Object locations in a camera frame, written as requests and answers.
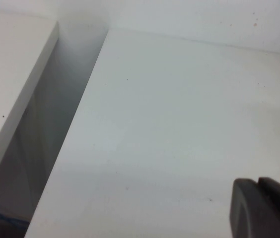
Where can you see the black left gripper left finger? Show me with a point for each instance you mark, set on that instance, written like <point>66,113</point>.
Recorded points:
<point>245,213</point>

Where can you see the white side table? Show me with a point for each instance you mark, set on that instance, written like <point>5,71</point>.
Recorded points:
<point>6,74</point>

